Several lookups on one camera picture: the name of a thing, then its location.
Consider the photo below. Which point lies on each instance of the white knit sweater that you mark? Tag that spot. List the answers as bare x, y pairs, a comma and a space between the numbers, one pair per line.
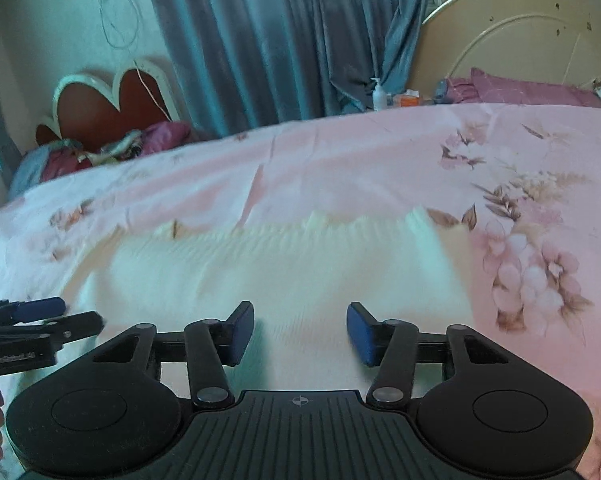
300, 270

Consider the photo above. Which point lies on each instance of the white pump bottle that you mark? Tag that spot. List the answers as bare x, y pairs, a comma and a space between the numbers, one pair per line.
379, 97

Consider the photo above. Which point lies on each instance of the blue curtain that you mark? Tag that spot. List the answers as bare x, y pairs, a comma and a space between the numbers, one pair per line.
270, 35

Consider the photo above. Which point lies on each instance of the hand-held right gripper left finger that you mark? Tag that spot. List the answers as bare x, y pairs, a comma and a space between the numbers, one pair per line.
240, 332

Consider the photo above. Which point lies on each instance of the pink floral bedsheet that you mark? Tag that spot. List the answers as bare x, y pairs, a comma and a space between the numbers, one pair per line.
330, 160

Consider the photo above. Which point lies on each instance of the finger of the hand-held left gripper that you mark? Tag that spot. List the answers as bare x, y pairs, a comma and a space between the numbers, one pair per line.
38, 307
78, 325

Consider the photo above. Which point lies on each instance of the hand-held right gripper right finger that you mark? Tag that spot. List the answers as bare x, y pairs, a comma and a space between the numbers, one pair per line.
361, 332

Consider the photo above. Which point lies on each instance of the red heart-shaped headboard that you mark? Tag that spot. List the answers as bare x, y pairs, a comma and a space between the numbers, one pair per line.
105, 110

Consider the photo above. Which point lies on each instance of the pink pillow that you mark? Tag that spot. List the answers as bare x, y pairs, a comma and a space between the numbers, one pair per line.
520, 90

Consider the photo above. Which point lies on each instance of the purple blanket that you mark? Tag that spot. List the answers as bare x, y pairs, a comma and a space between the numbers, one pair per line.
168, 135

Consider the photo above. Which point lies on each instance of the cream round headboard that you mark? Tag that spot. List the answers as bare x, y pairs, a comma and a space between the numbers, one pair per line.
520, 30

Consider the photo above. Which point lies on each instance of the orange packet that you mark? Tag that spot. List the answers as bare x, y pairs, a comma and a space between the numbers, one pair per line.
409, 100

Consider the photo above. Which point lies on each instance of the pile of colourful clothes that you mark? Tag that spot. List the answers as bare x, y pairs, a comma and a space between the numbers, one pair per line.
30, 170

